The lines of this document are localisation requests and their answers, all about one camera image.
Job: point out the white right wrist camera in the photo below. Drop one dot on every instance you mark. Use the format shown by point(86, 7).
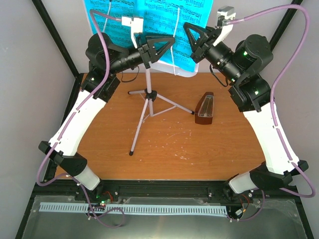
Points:
point(224, 15)

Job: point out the black frame post left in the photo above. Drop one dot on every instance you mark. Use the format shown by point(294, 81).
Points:
point(54, 37)

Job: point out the light blue slotted cable duct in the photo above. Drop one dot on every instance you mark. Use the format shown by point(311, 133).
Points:
point(141, 210)

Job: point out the brown wooden metronome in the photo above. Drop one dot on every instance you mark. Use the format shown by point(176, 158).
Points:
point(200, 120)

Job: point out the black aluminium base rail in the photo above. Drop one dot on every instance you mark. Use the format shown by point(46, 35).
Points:
point(209, 191)

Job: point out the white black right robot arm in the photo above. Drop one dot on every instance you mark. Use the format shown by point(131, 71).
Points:
point(252, 96)

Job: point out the white tripod music stand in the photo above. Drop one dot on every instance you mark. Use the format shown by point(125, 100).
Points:
point(148, 109)

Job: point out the black frame post right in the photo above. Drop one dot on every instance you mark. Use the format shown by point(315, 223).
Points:
point(282, 26)

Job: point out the black frame post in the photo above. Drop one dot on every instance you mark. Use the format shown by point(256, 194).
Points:
point(54, 37)
point(282, 26)

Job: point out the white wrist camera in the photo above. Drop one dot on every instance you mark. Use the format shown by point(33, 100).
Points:
point(136, 26)
point(224, 15)

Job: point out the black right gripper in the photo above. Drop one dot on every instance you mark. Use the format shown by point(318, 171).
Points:
point(209, 35)

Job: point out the clear plastic metronome cover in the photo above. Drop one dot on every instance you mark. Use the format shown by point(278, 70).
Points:
point(206, 107)

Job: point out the blue sheet music book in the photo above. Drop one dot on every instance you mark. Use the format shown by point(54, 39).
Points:
point(163, 17)

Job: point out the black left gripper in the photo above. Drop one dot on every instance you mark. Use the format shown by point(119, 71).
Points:
point(148, 52)

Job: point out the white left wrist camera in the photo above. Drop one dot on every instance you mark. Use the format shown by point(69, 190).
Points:
point(136, 26)

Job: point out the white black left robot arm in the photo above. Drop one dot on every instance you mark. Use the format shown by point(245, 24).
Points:
point(106, 60)

